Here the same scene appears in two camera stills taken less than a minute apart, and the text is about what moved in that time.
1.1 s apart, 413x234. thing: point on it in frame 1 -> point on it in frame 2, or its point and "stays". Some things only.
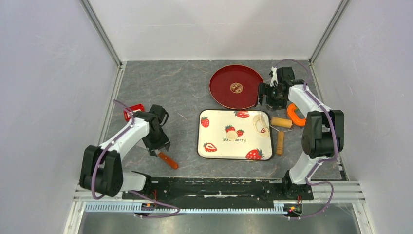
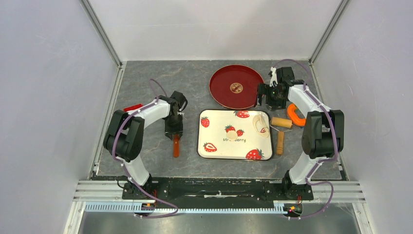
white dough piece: x=232 y=135 stays
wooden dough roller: x=283 y=122 stays
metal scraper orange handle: x=168 y=160 -> x=176 y=146
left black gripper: x=163 y=141 -> x=178 y=129
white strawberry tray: x=250 y=145 stays
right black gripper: x=262 y=90 stays
